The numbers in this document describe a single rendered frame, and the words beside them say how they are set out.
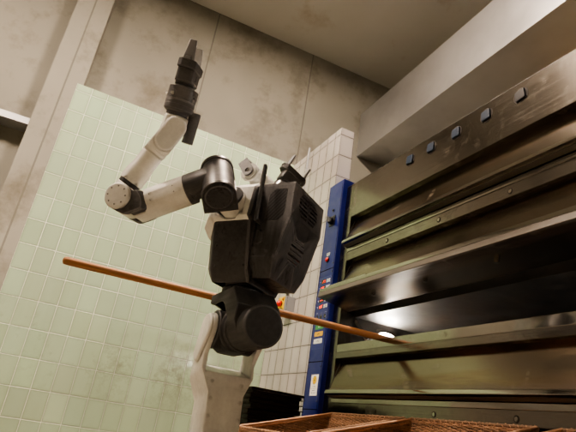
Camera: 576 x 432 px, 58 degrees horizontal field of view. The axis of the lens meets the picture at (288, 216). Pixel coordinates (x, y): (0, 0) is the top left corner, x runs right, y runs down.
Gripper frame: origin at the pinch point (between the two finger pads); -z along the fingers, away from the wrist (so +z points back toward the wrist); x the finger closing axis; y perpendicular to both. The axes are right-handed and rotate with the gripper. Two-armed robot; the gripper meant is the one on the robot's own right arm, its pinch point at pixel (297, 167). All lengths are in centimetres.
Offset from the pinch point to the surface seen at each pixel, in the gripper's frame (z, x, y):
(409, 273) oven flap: 10, -58, -19
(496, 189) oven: -24, -54, -49
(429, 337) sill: 27, -78, -22
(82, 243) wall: 52, 38, 149
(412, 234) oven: -16, -61, -2
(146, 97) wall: -125, 81, 317
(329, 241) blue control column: -21, -61, 70
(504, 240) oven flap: 6, -50, -68
